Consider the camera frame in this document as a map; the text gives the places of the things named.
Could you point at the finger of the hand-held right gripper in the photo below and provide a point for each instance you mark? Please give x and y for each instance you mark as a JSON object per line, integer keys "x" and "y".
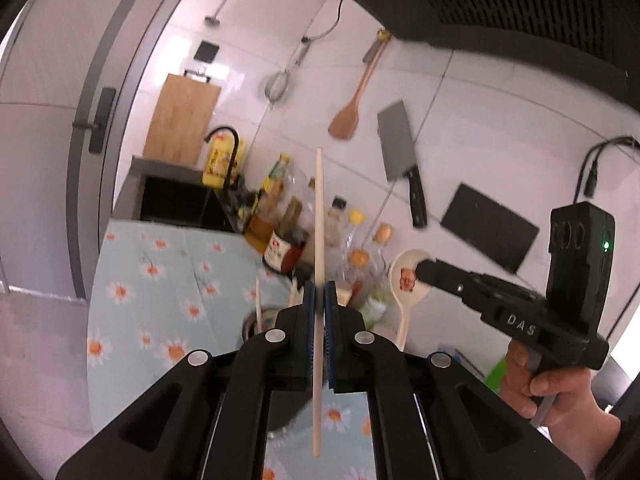
{"x": 440, "y": 272}

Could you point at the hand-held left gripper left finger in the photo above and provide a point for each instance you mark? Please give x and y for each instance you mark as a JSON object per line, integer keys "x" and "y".
{"x": 310, "y": 310}

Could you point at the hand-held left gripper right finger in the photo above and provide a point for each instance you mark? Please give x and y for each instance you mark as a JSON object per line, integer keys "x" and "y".
{"x": 330, "y": 310}

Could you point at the cream spoon bear print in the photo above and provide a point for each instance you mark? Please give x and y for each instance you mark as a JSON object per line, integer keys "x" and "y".
{"x": 402, "y": 262}

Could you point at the bunch of wooden chopsticks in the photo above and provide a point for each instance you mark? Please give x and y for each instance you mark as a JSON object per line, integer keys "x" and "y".
{"x": 258, "y": 310}

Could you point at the single wooden chopstick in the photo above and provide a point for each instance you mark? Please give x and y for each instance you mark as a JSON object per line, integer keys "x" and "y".
{"x": 318, "y": 220}

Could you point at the person's right forearm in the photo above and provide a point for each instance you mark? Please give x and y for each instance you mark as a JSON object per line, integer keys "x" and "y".
{"x": 625, "y": 445}

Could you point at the person's right hand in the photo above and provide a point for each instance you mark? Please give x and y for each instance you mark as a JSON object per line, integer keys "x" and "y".
{"x": 570, "y": 395}

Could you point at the sauce bottle red label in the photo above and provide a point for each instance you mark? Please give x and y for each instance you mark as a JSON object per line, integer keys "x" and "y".
{"x": 277, "y": 252}

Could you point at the oil bottle green label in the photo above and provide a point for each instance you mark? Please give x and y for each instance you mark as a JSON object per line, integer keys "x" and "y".
{"x": 384, "y": 234}

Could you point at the glass bottle yellow cap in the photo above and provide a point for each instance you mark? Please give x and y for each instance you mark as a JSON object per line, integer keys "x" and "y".
{"x": 356, "y": 220}

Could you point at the tall amber oil bottle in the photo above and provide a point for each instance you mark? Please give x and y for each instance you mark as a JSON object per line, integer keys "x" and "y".
{"x": 260, "y": 225}

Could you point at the glass bottle black cap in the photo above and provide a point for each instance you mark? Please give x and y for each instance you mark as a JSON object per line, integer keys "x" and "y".
{"x": 337, "y": 210}

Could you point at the green sugar bag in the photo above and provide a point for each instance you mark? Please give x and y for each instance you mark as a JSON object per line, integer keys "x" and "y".
{"x": 497, "y": 375}

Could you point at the blue daisy tablecloth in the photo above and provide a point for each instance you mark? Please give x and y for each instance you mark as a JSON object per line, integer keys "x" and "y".
{"x": 150, "y": 300}

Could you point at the black faucet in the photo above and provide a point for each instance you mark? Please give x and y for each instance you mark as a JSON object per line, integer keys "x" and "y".
{"x": 233, "y": 160}

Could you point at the yellow plastic bottle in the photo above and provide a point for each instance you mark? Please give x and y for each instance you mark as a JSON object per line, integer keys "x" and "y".
{"x": 215, "y": 165}

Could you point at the dark kitchen sink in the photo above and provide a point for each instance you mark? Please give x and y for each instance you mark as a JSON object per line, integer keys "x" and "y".
{"x": 170, "y": 200}

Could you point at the wooden spatula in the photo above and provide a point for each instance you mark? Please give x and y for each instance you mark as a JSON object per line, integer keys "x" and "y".
{"x": 345, "y": 120}

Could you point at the metal strainer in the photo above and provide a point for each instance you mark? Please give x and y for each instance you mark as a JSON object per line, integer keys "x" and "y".
{"x": 277, "y": 85}

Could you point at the wooden cutting board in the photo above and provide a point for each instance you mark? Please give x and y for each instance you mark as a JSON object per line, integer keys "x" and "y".
{"x": 180, "y": 120}

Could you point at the black range hood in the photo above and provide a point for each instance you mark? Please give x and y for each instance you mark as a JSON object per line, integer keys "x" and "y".
{"x": 500, "y": 0}

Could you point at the hanging metal ladle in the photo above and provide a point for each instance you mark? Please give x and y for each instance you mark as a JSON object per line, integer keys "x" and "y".
{"x": 214, "y": 20}

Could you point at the grey door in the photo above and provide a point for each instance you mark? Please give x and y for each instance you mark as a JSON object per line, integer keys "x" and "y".
{"x": 45, "y": 135}

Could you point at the black wall socket panel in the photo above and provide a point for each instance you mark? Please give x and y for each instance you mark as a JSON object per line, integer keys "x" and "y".
{"x": 487, "y": 225}

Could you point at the black wall switch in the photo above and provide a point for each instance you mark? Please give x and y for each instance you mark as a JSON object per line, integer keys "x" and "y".
{"x": 206, "y": 51}

